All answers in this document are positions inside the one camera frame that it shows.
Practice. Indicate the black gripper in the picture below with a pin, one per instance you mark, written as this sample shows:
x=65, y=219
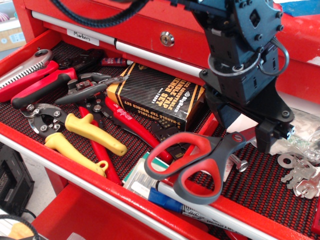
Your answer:
x=232, y=91

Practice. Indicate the silver drawer lock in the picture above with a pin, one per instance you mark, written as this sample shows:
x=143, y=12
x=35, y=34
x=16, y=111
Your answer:
x=167, y=39

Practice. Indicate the white Markers label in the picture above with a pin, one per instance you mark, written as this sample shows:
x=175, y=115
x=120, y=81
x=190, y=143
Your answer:
x=83, y=37

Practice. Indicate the red tool chest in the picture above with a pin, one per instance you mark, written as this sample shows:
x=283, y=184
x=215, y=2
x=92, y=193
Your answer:
x=98, y=209

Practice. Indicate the silver washer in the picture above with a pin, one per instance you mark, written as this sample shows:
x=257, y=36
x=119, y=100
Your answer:
x=286, y=161

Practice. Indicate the yellow handled tin snips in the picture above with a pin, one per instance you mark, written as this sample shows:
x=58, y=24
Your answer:
x=48, y=120

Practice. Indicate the red and grey scissors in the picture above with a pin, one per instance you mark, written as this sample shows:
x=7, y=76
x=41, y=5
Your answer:
x=212, y=155

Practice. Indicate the clear plastic bit case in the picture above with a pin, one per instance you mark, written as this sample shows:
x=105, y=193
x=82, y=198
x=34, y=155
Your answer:
x=138, y=181

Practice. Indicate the cardboard box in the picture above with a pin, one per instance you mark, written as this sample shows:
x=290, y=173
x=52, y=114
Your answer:
x=11, y=35

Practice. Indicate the silver red handled saw tool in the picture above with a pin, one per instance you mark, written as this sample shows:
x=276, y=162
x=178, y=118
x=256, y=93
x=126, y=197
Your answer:
x=38, y=66

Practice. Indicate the bunch of silver keys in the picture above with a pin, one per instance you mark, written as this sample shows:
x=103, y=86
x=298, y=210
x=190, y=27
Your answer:
x=303, y=179

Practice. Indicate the blue tape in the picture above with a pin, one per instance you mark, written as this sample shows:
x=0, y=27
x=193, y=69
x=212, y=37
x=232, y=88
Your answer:
x=299, y=8

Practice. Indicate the red black handled crimper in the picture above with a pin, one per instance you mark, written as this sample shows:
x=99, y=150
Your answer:
x=41, y=88

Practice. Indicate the blue cap BIC marker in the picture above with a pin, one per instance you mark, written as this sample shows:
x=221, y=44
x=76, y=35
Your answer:
x=170, y=204

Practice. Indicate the grey handled pliers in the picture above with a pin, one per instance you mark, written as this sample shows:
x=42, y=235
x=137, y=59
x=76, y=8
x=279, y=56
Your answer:
x=89, y=84

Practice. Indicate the clear plastic bag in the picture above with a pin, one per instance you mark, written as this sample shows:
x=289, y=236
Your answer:
x=305, y=142

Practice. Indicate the red handled wire stripper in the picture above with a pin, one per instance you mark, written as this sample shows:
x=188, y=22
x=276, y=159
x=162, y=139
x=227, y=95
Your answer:
x=101, y=105

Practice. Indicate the red threadlocker tube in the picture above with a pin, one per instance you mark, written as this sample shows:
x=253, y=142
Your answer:
x=115, y=62

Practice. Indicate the silver bolt near divider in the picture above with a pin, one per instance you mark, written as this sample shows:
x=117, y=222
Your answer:
x=241, y=165

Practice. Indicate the black ratchet crimper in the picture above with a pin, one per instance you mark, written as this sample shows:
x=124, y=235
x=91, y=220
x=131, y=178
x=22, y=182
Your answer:
x=83, y=61

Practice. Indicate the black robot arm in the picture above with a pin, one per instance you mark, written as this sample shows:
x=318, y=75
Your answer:
x=237, y=39

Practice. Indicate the black yellow tap wrench box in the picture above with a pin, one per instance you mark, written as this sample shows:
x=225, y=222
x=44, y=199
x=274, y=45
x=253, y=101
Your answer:
x=157, y=95

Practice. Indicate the black electronic device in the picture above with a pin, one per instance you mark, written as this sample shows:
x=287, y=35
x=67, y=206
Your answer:
x=16, y=183

